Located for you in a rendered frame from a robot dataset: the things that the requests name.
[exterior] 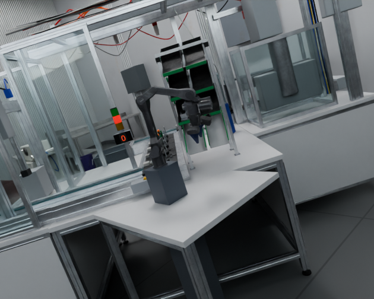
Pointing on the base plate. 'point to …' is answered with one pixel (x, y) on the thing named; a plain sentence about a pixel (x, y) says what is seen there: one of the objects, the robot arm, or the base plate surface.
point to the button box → (139, 185)
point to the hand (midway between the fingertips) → (197, 134)
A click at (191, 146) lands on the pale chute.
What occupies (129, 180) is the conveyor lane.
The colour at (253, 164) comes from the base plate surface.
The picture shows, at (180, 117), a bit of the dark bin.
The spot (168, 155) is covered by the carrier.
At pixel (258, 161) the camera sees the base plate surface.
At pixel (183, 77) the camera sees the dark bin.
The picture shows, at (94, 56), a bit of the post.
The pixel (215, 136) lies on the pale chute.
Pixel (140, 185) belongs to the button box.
